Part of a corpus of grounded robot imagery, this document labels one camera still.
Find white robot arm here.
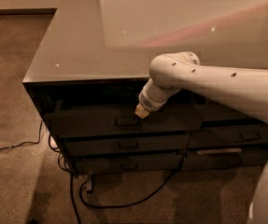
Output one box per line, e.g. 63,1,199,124
135,52,268,123

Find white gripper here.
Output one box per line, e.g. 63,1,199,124
134,90,164,119

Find dark cabinet with glossy top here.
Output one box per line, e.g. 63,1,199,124
23,0,268,175

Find thin black floor cable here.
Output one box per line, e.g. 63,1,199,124
0,119,44,161

